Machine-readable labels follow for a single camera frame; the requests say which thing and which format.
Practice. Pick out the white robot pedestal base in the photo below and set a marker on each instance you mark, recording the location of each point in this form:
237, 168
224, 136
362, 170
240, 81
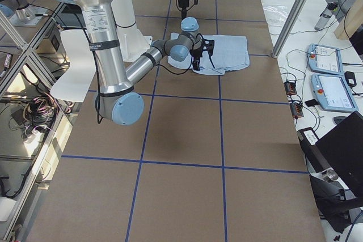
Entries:
132, 42

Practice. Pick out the clear water bottle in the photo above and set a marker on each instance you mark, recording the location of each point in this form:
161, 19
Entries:
325, 16

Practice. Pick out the lower teach pendant tablet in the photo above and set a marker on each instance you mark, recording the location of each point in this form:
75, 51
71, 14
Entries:
332, 93

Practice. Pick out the teach pendant tablet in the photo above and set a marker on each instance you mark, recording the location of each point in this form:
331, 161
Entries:
325, 59
332, 93

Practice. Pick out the white curved paper sheet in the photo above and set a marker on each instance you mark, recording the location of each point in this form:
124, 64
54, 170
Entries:
74, 83

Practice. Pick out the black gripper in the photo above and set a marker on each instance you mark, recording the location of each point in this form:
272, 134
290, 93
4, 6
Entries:
183, 2
196, 53

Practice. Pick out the light blue button-up shirt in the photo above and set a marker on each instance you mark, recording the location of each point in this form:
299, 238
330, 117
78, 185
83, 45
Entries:
230, 53

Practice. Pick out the clear plastic bag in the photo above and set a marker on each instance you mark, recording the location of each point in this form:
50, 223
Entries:
276, 14

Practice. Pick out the aluminium frame post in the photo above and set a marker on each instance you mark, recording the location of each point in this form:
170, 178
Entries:
288, 26

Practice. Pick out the upper teach pendant tablet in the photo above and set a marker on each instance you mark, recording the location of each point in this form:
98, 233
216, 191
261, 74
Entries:
325, 59

